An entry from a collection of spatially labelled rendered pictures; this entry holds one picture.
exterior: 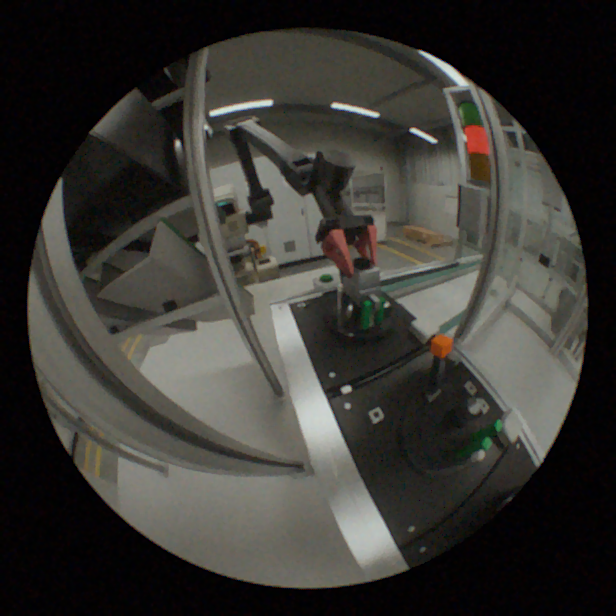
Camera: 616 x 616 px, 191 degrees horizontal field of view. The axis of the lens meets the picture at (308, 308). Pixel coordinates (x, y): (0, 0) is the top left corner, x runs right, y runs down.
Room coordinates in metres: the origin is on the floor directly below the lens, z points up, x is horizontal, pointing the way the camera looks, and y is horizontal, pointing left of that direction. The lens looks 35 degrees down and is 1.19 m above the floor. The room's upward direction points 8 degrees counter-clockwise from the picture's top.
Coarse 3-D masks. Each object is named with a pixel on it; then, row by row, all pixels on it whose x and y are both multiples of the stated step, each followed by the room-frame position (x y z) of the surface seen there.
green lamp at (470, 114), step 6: (462, 108) 0.18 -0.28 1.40; (468, 108) 0.17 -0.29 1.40; (474, 108) 0.16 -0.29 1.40; (462, 114) 0.18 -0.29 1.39; (468, 114) 0.17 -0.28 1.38; (474, 114) 0.16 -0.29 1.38; (462, 120) 0.19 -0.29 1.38; (468, 120) 0.17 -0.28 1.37; (474, 120) 0.16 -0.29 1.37; (480, 120) 0.15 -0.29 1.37; (468, 126) 0.18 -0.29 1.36; (480, 126) 0.16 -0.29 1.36
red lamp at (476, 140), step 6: (474, 126) 0.17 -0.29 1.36; (468, 132) 0.18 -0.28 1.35; (474, 132) 0.17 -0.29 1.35; (480, 132) 0.16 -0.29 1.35; (468, 138) 0.18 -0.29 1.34; (474, 138) 0.17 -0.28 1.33; (480, 138) 0.16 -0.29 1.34; (468, 144) 0.19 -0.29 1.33; (474, 144) 0.17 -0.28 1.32; (480, 144) 0.16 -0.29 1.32; (486, 144) 0.15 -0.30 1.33; (468, 150) 0.19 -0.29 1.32; (474, 150) 0.17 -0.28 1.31; (480, 150) 0.16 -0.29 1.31; (486, 150) 0.16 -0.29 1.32
